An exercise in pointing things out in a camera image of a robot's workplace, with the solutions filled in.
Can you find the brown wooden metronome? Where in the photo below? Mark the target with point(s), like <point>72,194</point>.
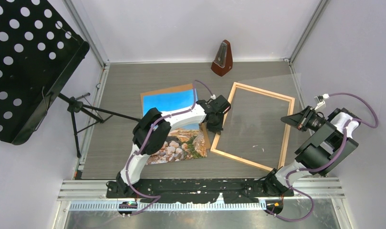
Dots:
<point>223,62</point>

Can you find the aluminium rail front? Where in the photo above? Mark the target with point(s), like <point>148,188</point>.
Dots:
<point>91,195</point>

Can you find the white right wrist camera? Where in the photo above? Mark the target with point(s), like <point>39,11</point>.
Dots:
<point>321,101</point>

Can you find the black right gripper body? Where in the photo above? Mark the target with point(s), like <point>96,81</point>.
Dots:
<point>311,120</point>

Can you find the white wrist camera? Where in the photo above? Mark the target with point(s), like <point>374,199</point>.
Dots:
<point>220,105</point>
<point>321,101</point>

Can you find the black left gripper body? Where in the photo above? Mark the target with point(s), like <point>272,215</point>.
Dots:
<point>218,121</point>

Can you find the black perforated music stand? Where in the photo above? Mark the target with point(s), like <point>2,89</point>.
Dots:
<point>39,52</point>

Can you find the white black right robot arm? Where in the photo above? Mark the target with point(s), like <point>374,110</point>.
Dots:
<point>330,143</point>

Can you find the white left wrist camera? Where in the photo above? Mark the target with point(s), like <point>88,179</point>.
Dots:
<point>220,105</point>

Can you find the clear acrylic sheet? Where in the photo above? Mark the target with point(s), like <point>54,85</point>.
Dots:
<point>253,129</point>

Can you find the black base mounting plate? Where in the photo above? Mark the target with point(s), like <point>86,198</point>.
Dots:
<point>197,191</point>

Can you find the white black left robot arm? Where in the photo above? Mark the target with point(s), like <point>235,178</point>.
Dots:
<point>153,129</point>

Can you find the landscape photo print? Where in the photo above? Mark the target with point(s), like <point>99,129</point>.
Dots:
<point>183,143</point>

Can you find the brown cardboard backing board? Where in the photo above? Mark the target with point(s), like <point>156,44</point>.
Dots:
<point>176,89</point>

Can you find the black tripod stand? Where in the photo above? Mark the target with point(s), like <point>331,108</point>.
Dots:
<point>98,114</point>

